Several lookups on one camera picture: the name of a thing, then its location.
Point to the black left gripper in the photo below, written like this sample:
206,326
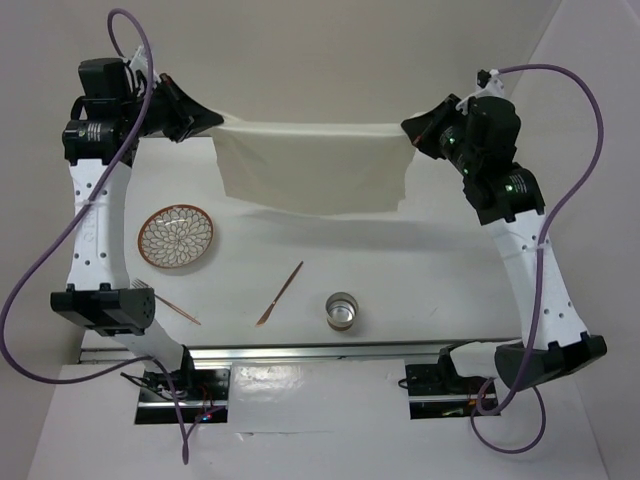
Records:
187,116

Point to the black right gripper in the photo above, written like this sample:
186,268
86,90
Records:
423,129

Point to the cream cloth napkin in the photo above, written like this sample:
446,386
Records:
314,169

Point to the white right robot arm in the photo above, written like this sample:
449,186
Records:
477,135

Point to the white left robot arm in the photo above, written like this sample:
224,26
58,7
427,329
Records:
123,101

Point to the floral patterned ceramic plate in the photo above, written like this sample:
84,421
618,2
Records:
175,236

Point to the copper fork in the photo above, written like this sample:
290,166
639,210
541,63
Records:
137,283

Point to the metal cup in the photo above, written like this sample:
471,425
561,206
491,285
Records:
341,311

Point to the copper knife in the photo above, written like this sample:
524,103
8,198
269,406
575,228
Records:
267,313

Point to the aluminium right side rail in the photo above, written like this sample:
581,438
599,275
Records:
497,187

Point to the aluminium rail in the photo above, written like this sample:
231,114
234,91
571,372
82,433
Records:
497,187
412,351

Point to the aluminium front rail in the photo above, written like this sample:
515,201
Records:
412,351

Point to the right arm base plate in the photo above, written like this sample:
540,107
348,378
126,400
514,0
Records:
430,396

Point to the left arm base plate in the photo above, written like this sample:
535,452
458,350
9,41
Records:
205,399

